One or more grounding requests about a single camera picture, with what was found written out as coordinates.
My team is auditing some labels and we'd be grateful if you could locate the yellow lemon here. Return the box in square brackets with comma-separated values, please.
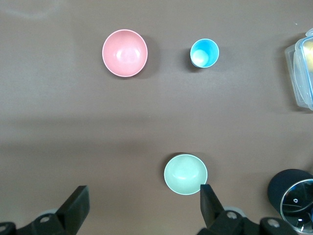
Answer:
[302, 39, 313, 71]

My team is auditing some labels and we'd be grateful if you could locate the black pot blue handle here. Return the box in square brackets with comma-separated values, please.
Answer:
[267, 168, 313, 232]

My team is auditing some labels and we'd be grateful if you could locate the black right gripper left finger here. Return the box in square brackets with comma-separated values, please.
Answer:
[16, 185, 90, 235]

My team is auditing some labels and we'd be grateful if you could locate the clear plastic lidded container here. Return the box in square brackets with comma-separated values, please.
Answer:
[284, 27, 313, 111]

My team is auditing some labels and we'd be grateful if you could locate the pale green bowl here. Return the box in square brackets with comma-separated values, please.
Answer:
[163, 153, 209, 196]

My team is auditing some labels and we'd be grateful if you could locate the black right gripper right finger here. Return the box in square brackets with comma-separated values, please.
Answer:
[198, 184, 261, 235]

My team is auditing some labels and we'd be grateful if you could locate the blue cup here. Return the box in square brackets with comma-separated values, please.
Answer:
[190, 38, 220, 69]

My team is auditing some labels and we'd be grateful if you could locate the brown table cover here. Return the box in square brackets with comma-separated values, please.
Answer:
[0, 0, 313, 235]

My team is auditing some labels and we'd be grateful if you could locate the pink bowl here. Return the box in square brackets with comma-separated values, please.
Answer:
[102, 29, 149, 78]

